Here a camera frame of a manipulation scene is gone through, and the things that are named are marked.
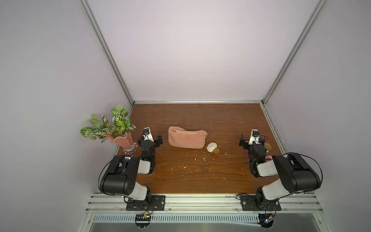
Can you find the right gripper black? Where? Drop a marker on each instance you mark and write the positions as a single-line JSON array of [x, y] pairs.
[[242, 142]]

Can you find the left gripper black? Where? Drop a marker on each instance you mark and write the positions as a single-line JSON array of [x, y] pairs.
[[158, 140]]

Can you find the pink corduroy pouch bag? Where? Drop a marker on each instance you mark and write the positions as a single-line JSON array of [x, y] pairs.
[[181, 138]]

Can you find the white brown plush decoration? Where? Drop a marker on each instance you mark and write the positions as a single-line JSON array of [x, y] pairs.
[[213, 148]]

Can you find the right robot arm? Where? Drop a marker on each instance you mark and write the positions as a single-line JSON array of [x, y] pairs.
[[295, 175]]

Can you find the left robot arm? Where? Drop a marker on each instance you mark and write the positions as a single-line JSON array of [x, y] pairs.
[[119, 176]]

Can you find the small succulent in white pot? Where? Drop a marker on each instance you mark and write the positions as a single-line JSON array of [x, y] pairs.
[[268, 147]]

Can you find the pink glass vase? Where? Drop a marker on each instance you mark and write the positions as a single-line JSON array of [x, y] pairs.
[[126, 142]]

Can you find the green leafy artificial plant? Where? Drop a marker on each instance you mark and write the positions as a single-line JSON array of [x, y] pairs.
[[103, 128]]

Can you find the left circuit board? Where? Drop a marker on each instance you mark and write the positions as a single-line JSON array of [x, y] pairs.
[[142, 221]]

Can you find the circuit board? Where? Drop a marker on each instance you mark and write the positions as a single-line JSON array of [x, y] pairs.
[[142, 221], [266, 221]]

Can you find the right circuit board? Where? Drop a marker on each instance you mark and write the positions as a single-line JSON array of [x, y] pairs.
[[266, 221]]

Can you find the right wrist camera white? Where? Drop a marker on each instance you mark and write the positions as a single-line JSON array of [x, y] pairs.
[[254, 137]]

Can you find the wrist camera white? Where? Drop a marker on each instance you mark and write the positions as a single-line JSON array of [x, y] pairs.
[[147, 135], [254, 137]]

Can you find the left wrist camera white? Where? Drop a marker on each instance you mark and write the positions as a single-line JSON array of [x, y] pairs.
[[147, 135]]

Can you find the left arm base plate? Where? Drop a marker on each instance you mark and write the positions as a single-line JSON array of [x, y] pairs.
[[152, 203]]

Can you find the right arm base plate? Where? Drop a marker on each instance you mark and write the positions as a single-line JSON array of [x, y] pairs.
[[253, 203]]

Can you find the aluminium front rail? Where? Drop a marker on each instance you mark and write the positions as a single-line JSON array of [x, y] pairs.
[[207, 203]]

